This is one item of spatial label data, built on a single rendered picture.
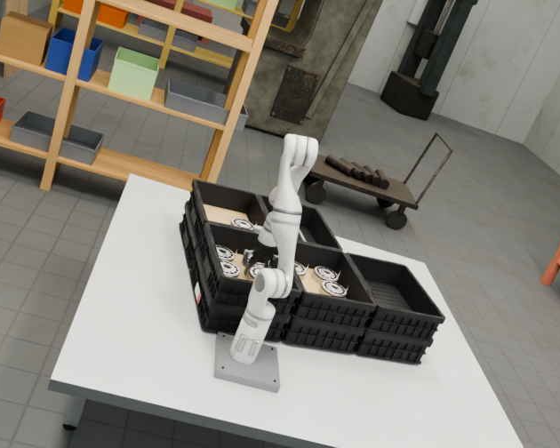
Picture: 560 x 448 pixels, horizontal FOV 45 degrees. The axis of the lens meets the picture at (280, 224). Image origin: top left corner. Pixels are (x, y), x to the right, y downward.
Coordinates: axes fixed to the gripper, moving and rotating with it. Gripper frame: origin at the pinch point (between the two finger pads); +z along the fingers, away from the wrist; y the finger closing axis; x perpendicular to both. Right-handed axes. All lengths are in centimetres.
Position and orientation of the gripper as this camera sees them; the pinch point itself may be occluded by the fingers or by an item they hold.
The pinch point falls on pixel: (254, 274)
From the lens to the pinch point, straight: 250.6
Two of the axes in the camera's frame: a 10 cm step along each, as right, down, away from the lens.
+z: -3.4, 8.6, 3.8
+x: -2.6, -4.8, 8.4
